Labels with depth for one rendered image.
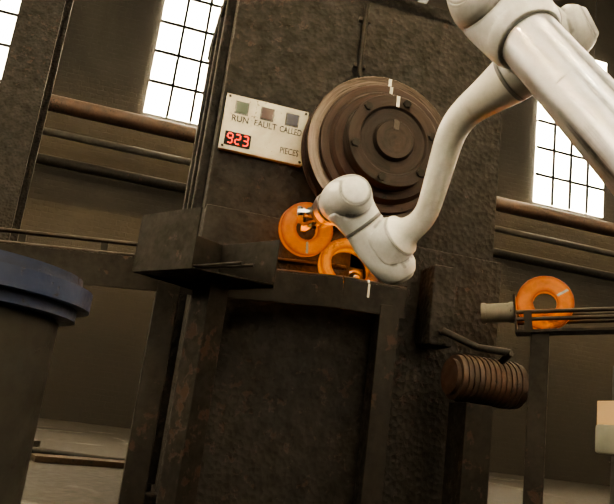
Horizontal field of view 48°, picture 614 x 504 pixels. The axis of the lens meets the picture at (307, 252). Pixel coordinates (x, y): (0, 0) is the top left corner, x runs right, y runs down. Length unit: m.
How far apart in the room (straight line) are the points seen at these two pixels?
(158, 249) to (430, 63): 1.28
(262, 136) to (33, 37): 2.98
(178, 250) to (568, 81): 0.86
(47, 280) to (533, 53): 0.79
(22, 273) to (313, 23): 1.77
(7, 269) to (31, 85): 4.07
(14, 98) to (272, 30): 2.71
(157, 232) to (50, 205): 6.64
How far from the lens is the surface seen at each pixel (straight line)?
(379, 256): 1.61
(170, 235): 1.56
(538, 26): 1.21
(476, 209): 2.37
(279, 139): 2.16
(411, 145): 2.04
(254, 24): 2.33
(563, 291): 2.04
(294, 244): 1.92
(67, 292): 0.80
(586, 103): 1.08
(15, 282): 0.75
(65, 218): 8.17
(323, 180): 2.01
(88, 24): 9.03
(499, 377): 1.95
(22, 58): 4.87
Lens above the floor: 0.30
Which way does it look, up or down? 14 degrees up
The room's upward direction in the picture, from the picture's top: 7 degrees clockwise
